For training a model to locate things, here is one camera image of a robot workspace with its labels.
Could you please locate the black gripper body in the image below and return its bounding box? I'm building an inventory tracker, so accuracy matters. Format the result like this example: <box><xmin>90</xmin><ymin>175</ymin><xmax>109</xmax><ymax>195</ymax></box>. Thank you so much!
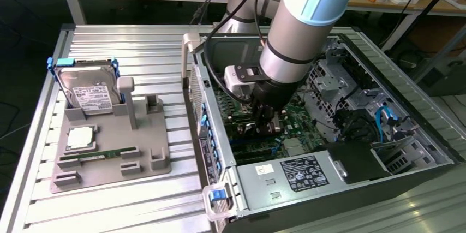
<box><xmin>249</xmin><ymin>79</ymin><xmax>297</xmax><ymax>113</ymax></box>

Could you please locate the silver chipset heat sink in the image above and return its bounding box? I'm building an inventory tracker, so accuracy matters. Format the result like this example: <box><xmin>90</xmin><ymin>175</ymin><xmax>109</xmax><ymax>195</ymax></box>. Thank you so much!
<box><xmin>282</xmin><ymin>138</ymin><xmax>304</xmax><ymax>155</ymax></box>

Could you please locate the green motherboard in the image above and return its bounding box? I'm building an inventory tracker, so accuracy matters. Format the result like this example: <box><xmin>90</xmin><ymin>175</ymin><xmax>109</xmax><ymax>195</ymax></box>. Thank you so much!
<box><xmin>213</xmin><ymin>80</ymin><xmax>328</xmax><ymax>163</ymax></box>

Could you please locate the black expansion slot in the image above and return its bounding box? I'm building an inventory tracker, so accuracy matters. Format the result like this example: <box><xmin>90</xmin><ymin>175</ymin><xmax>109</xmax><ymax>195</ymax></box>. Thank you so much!
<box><xmin>234</xmin><ymin>152</ymin><xmax>277</xmax><ymax>163</ymax></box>
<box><xmin>232</xmin><ymin>145</ymin><xmax>273</xmax><ymax>155</ymax></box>

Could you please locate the metal disk bay cage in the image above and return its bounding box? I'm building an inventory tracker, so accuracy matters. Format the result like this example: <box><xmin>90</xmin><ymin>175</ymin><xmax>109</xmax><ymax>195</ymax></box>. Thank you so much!
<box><xmin>304</xmin><ymin>39</ymin><xmax>412</xmax><ymax>124</ymax></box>

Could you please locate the silver power supply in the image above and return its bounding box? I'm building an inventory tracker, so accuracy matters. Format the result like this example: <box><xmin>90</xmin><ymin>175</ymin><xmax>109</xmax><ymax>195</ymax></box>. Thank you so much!
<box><xmin>234</xmin><ymin>153</ymin><xmax>349</xmax><ymax>209</ymax></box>

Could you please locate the black plastic cover box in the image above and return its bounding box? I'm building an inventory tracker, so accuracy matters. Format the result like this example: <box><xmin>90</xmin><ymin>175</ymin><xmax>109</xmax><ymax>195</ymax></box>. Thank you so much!
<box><xmin>326</xmin><ymin>141</ymin><xmax>392</xmax><ymax>185</ymax></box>

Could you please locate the blue case latch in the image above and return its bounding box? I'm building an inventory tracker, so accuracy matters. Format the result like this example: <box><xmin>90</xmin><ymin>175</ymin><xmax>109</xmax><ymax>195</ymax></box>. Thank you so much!
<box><xmin>209</xmin><ymin>189</ymin><xmax>226</xmax><ymax>202</ymax></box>

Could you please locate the grey parts rack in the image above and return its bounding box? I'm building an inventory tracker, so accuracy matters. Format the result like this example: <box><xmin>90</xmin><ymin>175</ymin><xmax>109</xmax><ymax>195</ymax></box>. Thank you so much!
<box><xmin>49</xmin><ymin>76</ymin><xmax>172</xmax><ymax>194</ymax></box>

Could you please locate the green RAM stick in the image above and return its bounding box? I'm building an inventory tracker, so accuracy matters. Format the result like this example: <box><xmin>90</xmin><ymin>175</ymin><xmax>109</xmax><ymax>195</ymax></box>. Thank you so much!
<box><xmin>75</xmin><ymin>147</ymin><xmax>136</xmax><ymax>160</ymax></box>

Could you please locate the black open PC case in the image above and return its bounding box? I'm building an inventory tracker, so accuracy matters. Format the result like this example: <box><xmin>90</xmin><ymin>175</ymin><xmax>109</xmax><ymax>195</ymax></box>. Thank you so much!
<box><xmin>180</xmin><ymin>32</ymin><xmax>460</xmax><ymax>233</ymax></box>

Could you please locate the grey floor cabinet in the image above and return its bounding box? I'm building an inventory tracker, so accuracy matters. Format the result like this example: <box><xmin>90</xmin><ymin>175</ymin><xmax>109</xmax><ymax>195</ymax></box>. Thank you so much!
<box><xmin>417</xmin><ymin>58</ymin><xmax>466</xmax><ymax>96</ymax></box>

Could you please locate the silver CPU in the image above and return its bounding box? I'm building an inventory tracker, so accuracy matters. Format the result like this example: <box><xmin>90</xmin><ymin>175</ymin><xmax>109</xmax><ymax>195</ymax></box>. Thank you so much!
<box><xmin>66</xmin><ymin>127</ymin><xmax>98</xmax><ymax>153</ymax></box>

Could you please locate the black slanted pole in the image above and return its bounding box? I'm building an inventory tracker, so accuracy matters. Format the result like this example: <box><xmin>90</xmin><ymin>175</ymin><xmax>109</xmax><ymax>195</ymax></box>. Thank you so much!
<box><xmin>377</xmin><ymin>0</ymin><xmax>466</xmax><ymax>51</ymax></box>

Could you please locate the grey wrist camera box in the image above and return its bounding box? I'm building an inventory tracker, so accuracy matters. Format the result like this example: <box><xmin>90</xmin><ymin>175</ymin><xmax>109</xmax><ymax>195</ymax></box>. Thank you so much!
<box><xmin>222</xmin><ymin>64</ymin><xmax>262</xmax><ymax>100</ymax></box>

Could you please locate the black power wire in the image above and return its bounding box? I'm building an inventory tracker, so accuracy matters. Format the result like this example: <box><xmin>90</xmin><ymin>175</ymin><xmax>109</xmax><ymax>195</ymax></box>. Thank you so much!
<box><xmin>333</xmin><ymin>110</ymin><xmax>379</xmax><ymax>146</ymax></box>

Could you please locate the black camera cable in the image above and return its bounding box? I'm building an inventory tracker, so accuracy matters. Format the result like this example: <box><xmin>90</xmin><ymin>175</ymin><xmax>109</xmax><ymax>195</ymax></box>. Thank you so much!
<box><xmin>201</xmin><ymin>0</ymin><xmax>268</xmax><ymax>106</ymax></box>

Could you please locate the blue data wire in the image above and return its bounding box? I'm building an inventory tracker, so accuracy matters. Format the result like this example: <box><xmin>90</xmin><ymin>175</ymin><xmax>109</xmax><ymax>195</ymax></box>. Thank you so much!
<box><xmin>375</xmin><ymin>106</ymin><xmax>392</xmax><ymax>144</ymax></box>

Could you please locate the black cable with silver plug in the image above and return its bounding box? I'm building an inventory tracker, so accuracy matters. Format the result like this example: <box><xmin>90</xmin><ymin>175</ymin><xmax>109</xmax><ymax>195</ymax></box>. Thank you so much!
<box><xmin>188</xmin><ymin>0</ymin><xmax>218</xmax><ymax>26</ymax></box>

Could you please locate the hard disk with blue frame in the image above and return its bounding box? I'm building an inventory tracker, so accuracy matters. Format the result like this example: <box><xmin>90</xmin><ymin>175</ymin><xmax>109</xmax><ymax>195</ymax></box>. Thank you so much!
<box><xmin>45</xmin><ymin>57</ymin><xmax>122</xmax><ymax>116</ymax></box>

